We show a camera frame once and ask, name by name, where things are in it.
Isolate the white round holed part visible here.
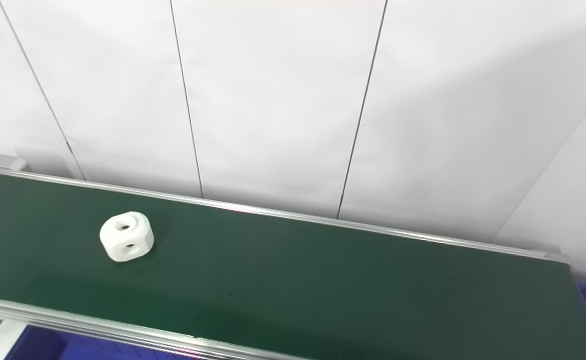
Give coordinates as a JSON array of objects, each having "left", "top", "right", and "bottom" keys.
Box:
[{"left": 100, "top": 211, "right": 155, "bottom": 263}]

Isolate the green conveyor belt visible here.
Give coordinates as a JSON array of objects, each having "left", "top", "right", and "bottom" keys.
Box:
[
  {"left": 0, "top": 169, "right": 586, "bottom": 360},
  {"left": 0, "top": 151, "right": 572, "bottom": 360}
]

